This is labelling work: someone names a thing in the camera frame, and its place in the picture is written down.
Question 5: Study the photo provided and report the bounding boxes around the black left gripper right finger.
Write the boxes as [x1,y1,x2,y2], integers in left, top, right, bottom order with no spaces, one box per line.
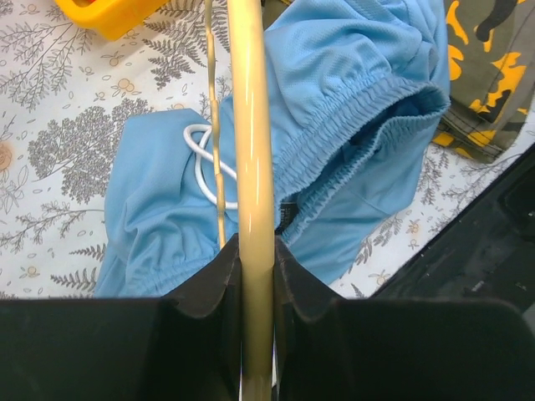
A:
[273,241,534,400]

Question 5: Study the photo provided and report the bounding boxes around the yellow plastic tray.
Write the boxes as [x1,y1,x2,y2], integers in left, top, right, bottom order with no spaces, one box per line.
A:
[55,0,167,41]

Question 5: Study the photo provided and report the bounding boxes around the floral table mat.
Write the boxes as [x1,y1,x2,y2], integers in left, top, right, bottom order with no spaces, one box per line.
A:
[1,1,534,300]

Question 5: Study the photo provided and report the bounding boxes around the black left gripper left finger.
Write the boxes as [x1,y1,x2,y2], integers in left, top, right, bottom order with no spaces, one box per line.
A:
[1,239,242,400]

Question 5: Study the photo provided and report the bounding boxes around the camouflage shorts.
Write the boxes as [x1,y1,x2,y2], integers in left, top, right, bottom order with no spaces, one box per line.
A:
[434,0,534,164]

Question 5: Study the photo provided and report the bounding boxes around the light blue shorts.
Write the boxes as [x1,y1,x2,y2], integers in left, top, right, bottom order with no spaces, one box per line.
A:
[94,1,450,297]

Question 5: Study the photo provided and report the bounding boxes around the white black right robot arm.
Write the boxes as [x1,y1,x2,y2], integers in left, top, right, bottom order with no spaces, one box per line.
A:
[375,148,534,313]

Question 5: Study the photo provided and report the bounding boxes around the yellow hanger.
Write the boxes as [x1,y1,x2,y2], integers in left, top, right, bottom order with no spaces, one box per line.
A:
[227,1,275,400]

